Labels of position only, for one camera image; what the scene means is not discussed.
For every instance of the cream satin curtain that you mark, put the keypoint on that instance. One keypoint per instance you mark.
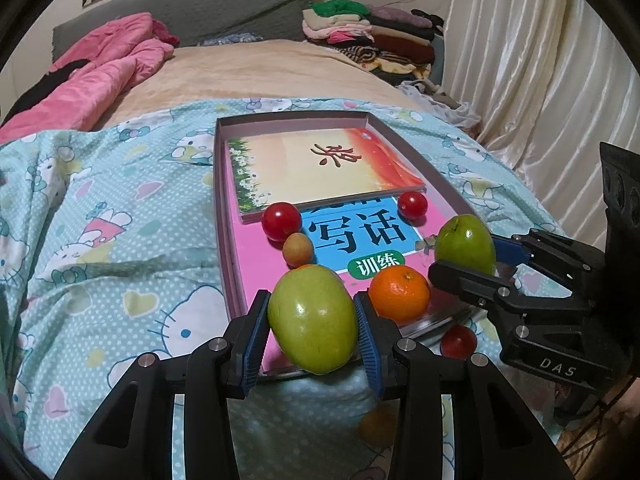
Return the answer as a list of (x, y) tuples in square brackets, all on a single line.
[(525, 85)]

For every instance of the pink quilt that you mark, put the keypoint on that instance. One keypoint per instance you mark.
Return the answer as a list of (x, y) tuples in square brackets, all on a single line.
[(110, 75)]

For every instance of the blue patterned cloth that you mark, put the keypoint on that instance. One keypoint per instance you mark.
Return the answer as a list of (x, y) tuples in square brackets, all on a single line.
[(235, 38)]

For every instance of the light blue cat-print blanket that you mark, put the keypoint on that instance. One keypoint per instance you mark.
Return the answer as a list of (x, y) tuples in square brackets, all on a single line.
[(125, 260)]

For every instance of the beige bed sheet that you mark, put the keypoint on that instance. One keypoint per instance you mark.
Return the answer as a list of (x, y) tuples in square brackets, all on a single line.
[(250, 75)]

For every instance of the yellow and orange book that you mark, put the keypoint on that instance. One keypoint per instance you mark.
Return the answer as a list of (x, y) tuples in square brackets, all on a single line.
[(280, 160)]

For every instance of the red cherry tomato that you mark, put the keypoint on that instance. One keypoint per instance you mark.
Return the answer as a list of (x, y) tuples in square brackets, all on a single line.
[(281, 221), (457, 341), (412, 205)]

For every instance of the black cloth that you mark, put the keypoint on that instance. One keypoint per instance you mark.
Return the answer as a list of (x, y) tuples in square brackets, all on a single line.
[(45, 85)]

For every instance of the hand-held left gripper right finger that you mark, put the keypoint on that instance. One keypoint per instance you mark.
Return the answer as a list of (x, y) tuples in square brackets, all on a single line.
[(369, 350)]

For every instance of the pink and blue workbook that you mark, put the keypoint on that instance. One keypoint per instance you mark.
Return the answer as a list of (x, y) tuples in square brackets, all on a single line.
[(260, 270)]

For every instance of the shallow grey cardboard tray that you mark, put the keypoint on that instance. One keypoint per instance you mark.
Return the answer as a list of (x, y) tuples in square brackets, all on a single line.
[(300, 121)]

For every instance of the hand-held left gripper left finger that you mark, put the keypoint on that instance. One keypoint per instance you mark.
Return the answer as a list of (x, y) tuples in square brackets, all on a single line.
[(253, 345)]

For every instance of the pile of folded clothes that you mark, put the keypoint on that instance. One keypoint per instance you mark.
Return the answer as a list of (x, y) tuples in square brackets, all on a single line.
[(390, 40)]

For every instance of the white plastic bag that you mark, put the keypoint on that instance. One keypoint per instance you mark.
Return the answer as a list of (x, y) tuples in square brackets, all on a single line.
[(450, 107)]

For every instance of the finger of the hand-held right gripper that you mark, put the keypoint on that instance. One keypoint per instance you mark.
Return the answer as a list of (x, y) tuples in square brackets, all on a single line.
[(510, 251), (465, 280)]

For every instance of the mandarin orange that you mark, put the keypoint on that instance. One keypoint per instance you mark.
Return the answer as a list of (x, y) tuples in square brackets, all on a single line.
[(400, 294), (379, 422)]

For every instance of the small tan jujube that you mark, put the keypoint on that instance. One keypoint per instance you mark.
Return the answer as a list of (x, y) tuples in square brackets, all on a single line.
[(298, 250)]

